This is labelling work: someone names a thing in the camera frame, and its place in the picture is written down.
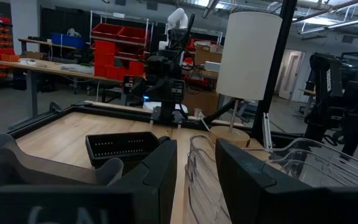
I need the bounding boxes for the white shade wooden table lamp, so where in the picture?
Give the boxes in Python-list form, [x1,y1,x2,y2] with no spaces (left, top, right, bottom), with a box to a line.
[209,11,283,149]

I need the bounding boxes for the blue storage bin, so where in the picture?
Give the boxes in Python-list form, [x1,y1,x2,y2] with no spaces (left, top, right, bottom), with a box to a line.
[50,32,87,50]

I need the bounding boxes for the large brown cardboard box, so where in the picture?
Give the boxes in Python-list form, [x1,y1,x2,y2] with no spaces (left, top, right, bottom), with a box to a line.
[181,89,221,118]

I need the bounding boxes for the large red storage bin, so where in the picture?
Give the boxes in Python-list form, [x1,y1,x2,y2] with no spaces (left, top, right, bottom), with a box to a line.
[91,22,124,40]
[117,26,150,45]

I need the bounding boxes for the stack of red bins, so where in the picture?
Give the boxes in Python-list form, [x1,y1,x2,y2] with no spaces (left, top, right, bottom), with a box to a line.
[93,39,146,82]

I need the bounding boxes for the open cardboard box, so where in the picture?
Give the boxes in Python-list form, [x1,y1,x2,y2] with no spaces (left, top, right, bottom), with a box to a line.
[193,40,224,67]

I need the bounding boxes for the white cloth bundle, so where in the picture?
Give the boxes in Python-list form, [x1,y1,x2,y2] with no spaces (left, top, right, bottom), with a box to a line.
[59,63,96,76]

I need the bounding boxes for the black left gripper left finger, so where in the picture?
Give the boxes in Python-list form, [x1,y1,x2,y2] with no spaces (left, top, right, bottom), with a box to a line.
[0,139,178,224]

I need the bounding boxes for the black plastic basket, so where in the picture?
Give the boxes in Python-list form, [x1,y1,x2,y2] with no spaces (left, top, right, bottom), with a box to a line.
[85,131,171,169]

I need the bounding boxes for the white door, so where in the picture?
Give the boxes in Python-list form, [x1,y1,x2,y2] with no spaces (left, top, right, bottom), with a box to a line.
[277,49,306,101]

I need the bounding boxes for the black equipment rig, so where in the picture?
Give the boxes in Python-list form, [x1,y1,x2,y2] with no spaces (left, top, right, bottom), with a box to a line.
[304,51,358,157]

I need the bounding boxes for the silver metal bracket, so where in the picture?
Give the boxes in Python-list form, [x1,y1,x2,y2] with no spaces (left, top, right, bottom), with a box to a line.
[261,112,273,150]

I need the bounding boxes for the orange basket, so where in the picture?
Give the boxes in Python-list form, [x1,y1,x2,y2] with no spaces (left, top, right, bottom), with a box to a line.
[0,53,22,63]

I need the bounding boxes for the long wooden workbench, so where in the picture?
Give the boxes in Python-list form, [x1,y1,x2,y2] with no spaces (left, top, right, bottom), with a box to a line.
[0,57,124,119]

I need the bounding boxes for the small wooden side table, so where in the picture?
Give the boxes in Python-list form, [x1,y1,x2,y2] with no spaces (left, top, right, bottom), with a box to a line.
[17,37,78,54]

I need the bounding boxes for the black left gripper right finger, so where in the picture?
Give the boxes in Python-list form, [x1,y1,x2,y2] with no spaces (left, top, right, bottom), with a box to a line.
[214,138,358,224]

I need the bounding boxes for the white box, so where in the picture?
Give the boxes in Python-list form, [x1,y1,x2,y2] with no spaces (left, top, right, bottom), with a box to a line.
[204,60,222,73]

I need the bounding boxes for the metal wire shelf rack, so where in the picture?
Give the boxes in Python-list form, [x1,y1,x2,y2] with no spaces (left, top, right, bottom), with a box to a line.
[89,10,155,78]

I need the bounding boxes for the long ceiling light strip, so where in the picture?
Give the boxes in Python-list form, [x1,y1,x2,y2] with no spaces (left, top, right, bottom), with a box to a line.
[298,14,358,35]

